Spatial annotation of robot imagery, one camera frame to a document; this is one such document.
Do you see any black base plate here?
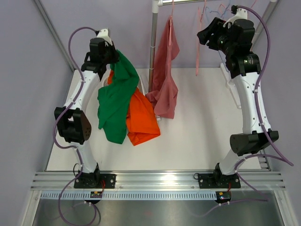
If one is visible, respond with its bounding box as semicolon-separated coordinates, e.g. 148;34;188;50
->
198;173;241;189
74;172;116;189

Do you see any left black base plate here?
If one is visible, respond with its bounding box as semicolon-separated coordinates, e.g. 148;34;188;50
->
74;172;116;189

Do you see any pink hanger of green shirt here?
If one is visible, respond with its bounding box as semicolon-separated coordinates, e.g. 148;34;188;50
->
195;0;207;76

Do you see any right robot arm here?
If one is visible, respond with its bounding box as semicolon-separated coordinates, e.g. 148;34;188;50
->
197;17;279;189

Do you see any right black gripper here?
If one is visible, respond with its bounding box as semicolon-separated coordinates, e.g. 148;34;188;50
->
197;17;235;57

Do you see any orange t shirt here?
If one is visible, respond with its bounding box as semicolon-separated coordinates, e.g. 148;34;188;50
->
109;72;160;146

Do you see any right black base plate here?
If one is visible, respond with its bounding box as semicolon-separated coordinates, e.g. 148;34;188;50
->
198;173;241;189

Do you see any green t shirt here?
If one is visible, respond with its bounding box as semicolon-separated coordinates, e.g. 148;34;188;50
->
97;50;139;144

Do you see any metal clothes rack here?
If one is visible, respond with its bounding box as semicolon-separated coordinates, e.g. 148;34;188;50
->
148;0;281;92

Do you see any pink hanger of beige shirt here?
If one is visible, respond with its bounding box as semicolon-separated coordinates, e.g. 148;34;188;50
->
217;0;258;18

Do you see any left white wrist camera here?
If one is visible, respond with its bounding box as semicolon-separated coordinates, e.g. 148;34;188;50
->
95;28;113;46

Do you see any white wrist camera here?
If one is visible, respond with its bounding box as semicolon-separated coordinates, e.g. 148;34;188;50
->
223;5;248;28
95;28;113;46

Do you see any white slotted cable duct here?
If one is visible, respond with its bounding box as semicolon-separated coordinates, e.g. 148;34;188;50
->
41;191;217;201

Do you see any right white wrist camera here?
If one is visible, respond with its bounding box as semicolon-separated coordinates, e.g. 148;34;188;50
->
223;5;248;28

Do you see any pink t shirt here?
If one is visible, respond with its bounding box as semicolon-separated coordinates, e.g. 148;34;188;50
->
146;18;180;119

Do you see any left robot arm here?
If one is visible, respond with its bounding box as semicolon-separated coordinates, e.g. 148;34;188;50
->
54;36;119;188

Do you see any white perforated plastic basket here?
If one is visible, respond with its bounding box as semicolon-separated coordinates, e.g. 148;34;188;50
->
102;73;162;122

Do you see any light blue hanger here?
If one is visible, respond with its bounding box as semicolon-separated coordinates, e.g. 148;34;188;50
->
205;0;230;24

